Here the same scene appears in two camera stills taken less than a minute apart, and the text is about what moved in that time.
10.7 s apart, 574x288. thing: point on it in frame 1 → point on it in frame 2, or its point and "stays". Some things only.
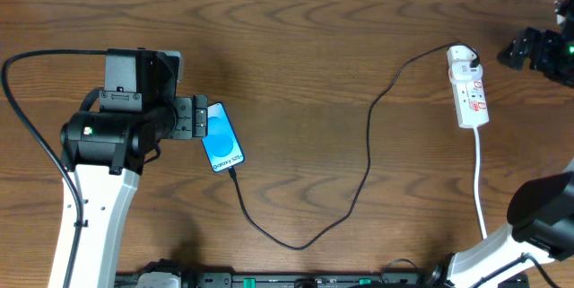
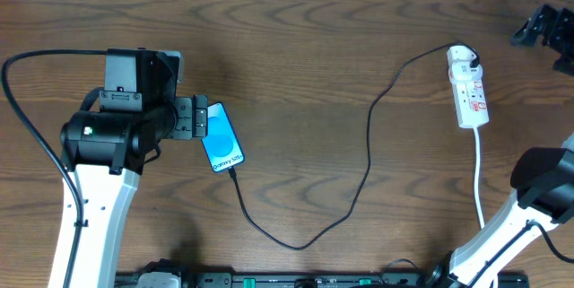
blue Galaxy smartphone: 221,144 stays
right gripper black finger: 515,54 → 538,24
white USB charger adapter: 462,71 stays
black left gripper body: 184,117 stays
